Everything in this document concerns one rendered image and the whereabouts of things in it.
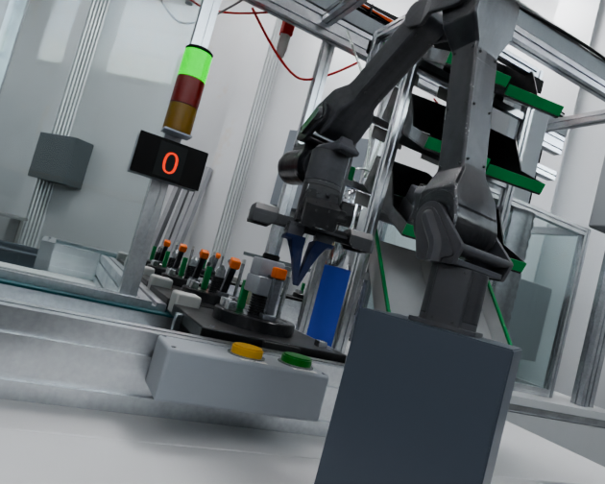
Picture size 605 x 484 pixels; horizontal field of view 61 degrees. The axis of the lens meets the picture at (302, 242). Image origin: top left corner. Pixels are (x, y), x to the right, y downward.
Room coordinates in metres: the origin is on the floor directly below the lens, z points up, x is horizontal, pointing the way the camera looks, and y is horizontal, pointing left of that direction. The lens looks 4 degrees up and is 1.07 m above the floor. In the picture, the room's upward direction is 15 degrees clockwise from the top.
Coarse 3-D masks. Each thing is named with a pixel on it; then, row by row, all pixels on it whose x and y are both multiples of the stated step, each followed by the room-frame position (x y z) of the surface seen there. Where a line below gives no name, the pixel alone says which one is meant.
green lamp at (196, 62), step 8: (192, 48) 0.88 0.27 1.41; (184, 56) 0.89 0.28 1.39; (192, 56) 0.88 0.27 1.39; (200, 56) 0.88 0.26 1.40; (208, 56) 0.89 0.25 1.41; (184, 64) 0.88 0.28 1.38; (192, 64) 0.88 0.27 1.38; (200, 64) 0.88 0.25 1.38; (208, 64) 0.90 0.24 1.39; (184, 72) 0.88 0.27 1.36; (192, 72) 0.88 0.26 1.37; (200, 72) 0.89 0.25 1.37
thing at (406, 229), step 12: (372, 168) 1.12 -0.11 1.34; (396, 168) 1.13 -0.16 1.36; (408, 168) 1.14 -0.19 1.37; (372, 180) 1.11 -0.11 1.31; (396, 180) 1.15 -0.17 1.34; (408, 180) 1.15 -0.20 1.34; (420, 180) 1.15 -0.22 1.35; (396, 192) 1.16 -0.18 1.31; (384, 204) 1.01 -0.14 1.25; (396, 204) 1.09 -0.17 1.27; (396, 216) 0.94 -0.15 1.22; (396, 228) 0.93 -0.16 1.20; (408, 228) 0.90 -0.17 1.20
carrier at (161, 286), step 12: (156, 276) 1.13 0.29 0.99; (204, 276) 1.14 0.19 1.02; (216, 276) 1.10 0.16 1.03; (240, 276) 1.16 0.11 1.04; (156, 288) 1.07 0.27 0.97; (168, 288) 1.14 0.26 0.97; (192, 288) 1.06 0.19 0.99; (204, 288) 1.14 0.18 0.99; (216, 288) 1.10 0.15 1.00; (168, 300) 0.95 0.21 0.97; (204, 300) 1.04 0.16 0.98; (216, 300) 1.04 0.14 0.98
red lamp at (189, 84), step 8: (176, 80) 0.89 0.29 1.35; (184, 80) 0.88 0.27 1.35; (192, 80) 0.88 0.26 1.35; (200, 80) 0.89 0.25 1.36; (176, 88) 0.89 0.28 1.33; (184, 88) 0.88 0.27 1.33; (192, 88) 0.88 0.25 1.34; (200, 88) 0.90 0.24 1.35; (176, 96) 0.88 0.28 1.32; (184, 96) 0.88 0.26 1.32; (192, 96) 0.89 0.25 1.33; (200, 96) 0.90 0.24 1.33; (192, 104) 0.89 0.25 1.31
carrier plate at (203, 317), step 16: (176, 304) 0.89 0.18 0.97; (192, 320) 0.77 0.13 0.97; (208, 320) 0.80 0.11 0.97; (208, 336) 0.72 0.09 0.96; (224, 336) 0.73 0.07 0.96; (240, 336) 0.74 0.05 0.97; (256, 336) 0.77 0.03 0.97; (272, 336) 0.81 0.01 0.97; (304, 336) 0.93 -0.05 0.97; (304, 352) 0.79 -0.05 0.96; (320, 352) 0.80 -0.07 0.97; (336, 352) 0.82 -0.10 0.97
